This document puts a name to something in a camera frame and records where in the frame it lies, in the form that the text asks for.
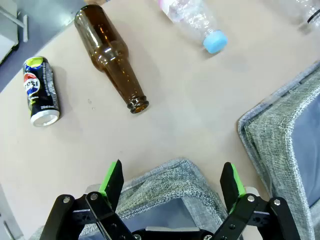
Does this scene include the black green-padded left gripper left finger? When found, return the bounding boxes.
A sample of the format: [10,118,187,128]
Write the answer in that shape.
[39,158,136,240]

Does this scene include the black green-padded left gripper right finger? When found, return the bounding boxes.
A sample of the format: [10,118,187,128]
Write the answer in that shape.
[212,161,301,240]

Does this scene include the black Pepsi can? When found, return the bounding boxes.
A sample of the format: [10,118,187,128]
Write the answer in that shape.
[22,56,61,127]

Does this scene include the brown glass bottle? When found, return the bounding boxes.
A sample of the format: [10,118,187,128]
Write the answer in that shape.
[74,4,150,115]

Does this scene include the clear plastic bottle blue cap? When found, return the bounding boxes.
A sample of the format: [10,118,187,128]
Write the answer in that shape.
[157,0,229,54]

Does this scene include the long clear plastic bottle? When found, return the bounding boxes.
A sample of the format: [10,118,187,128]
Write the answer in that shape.
[294,0,320,29]

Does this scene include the grey fabric basket bottle label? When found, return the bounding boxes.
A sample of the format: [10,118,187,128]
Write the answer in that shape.
[29,157,228,240]

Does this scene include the grey fabric basket plastic label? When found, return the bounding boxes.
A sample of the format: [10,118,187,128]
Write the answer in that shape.
[237,61,320,240]

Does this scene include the white desk with metal legs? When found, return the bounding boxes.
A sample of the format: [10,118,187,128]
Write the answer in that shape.
[0,0,29,63]

